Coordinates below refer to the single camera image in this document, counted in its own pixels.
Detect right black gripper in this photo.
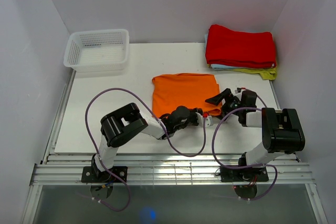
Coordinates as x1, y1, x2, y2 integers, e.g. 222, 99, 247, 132
205, 88, 244, 121

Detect orange trousers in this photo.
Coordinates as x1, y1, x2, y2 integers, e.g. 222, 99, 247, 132
152, 73, 221, 117

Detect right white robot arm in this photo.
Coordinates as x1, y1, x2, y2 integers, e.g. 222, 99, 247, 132
206, 88, 305, 182

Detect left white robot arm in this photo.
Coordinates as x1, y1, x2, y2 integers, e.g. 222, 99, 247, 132
91, 103, 213, 182

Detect yellow-green folded trousers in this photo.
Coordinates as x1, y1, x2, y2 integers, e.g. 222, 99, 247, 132
232, 68, 277, 81

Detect white plastic basket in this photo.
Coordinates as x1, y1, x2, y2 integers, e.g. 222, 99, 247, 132
63, 29, 130, 72

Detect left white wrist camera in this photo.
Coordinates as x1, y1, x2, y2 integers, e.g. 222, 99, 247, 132
199, 113, 214, 127

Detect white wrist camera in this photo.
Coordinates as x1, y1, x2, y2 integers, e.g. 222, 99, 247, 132
199, 113, 214, 127
234, 87, 243, 94

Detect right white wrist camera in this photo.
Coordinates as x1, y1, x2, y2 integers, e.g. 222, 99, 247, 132
234, 87, 243, 94

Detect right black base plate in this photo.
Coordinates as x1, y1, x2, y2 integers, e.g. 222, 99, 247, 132
219, 167, 269, 182

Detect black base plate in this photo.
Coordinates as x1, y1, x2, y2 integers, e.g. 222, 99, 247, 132
81, 166, 128, 184
219, 167, 269, 182

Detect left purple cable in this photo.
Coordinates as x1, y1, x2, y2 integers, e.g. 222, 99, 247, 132
85, 87, 211, 212

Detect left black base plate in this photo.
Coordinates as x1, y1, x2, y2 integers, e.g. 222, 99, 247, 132
81, 166, 128, 184

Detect aluminium rail frame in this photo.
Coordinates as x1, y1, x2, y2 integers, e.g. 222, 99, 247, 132
22, 74, 328, 223

